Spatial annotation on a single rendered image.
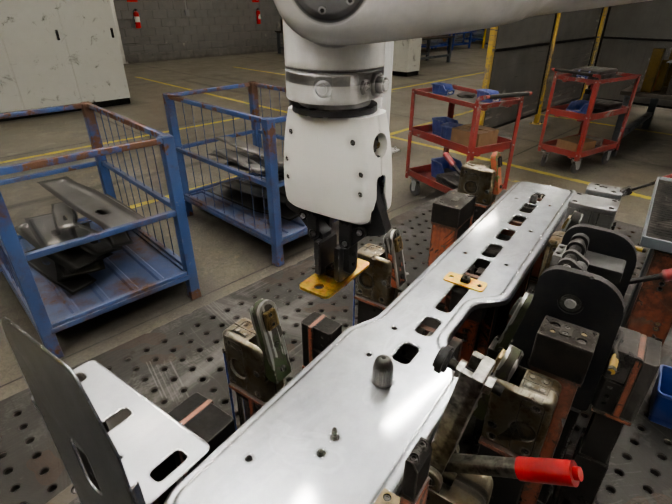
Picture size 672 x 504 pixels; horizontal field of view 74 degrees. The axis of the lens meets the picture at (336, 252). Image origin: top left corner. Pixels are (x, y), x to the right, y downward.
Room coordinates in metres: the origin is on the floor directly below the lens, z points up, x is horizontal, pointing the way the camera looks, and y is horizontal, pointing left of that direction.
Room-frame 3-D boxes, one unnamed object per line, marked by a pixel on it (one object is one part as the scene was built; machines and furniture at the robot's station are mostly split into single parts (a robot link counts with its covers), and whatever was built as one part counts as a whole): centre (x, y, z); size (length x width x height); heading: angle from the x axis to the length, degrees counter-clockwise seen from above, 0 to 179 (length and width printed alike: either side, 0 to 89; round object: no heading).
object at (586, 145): (4.64, -2.52, 0.49); 0.81 x 0.46 x 0.97; 123
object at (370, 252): (0.84, -0.09, 0.87); 0.12 x 0.09 x 0.35; 55
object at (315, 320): (0.66, 0.03, 0.84); 0.11 x 0.08 x 0.29; 55
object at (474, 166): (1.37, -0.46, 0.88); 0.15 x 0.11 x 0.36; 55
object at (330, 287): (0.41, 0.00, 1.26); 0.08 x 0.04 x 0.01; 145
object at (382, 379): (0.51, -0.07, 1.02); 0.03 x 0.03 x 0.07
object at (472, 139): (3.58, -1.01, 0.49); 0.81 x 0.47 x 0.97; 29
